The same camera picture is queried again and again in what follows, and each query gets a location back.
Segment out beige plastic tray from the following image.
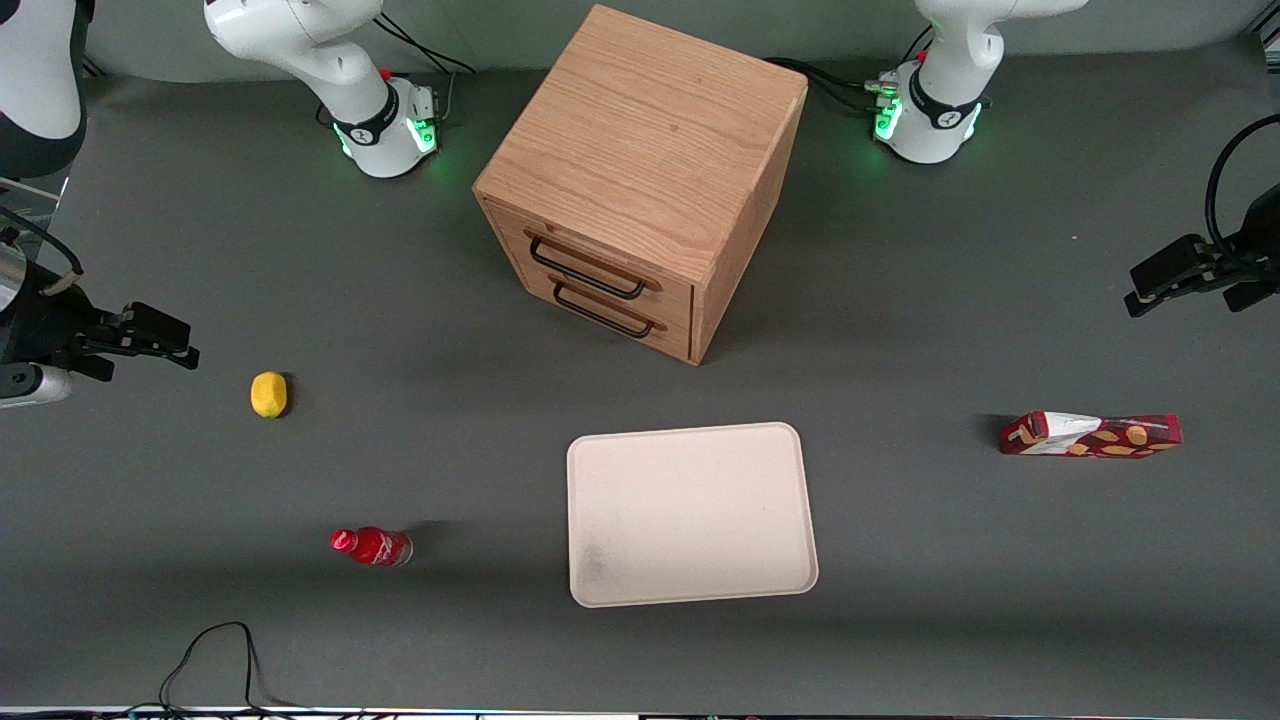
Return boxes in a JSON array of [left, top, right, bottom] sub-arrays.
[[566, 422, 820, 609]]

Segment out red soda bottle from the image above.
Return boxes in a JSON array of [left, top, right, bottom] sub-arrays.
[[330, 526, 414, 568]]

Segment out black right arm base cables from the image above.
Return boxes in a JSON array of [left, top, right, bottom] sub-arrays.
[[318, 12, 479, 129]]

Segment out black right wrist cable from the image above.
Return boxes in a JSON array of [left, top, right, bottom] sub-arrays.
[[0, 205, 84, 298]]

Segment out black looped table cable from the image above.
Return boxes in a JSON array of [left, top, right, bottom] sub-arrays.
[[158, 621, 301, 713]]

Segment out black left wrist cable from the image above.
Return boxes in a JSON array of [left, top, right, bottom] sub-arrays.
[[1205, 113, 1280, 263]]

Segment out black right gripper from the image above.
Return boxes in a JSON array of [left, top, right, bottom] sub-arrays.
[[0, 288, 201, 383]]

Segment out black arm base cables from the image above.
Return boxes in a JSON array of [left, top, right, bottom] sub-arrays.
[[318, 12, 479, 129], [765, 58, 896, 113]]

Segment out black wire drawer handle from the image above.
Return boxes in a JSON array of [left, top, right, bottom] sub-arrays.
[[548, 272, 668, 339], [524, 228, 663, 301]]

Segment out red tartan shortbread cookie box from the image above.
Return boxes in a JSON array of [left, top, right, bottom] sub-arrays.
[[999, 411, 1184, 458]]

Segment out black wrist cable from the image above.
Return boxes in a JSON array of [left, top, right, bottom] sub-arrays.
[[0, 205, 84, 298], [1205, 113, 1280, 263]]

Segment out wooden drawer front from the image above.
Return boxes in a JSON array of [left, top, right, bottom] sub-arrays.
[[503, 250, 694, 363], [487, 203, 695, 326]]

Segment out wooden two-drawer cabinet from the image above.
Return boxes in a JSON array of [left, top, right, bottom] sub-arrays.
[[472, 4, 809, 367]]

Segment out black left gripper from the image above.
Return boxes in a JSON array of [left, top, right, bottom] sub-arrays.
[[1125, 185, 1280, 318]]

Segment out black left arm base cables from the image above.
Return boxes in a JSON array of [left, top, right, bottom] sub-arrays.
[[765, 58, 896, 113]]

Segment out yellow lemon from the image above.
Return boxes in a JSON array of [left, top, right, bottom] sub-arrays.
[[250, 371, 289, 419]]

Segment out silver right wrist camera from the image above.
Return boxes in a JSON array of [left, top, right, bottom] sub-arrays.
[[0, 363, 74, 408]]

